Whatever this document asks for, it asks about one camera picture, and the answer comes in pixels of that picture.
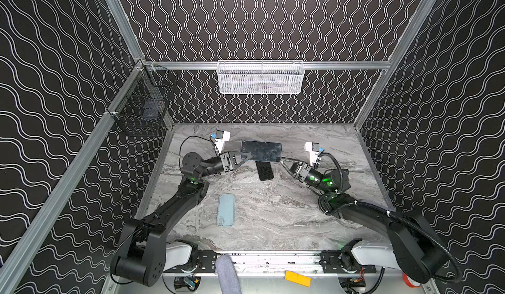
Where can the black wire mesh basket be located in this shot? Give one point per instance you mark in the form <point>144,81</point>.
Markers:
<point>142,114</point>

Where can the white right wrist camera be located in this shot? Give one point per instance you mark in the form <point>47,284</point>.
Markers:
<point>314,149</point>

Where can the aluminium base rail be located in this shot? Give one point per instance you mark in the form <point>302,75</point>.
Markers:
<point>256,263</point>

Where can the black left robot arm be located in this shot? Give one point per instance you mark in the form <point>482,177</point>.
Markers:
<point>165,215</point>

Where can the white wire mesh basket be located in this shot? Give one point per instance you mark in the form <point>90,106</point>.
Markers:
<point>255,77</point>

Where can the light blue phone case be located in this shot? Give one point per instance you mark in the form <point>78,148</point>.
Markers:
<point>226,211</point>

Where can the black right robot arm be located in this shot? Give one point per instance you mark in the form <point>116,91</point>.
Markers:
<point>415,249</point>

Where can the white smartphone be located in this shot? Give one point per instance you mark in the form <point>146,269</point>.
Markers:
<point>264,170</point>

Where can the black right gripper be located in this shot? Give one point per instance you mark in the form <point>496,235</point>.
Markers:
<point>297,169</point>

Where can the red tape roll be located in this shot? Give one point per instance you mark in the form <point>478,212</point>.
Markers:
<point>410,282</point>

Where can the dark blue smartphone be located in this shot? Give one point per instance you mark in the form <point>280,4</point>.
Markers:
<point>262,151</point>

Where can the yellow block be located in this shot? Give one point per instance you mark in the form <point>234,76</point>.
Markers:
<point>298,279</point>

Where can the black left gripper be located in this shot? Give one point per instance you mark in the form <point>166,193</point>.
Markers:
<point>228,162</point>

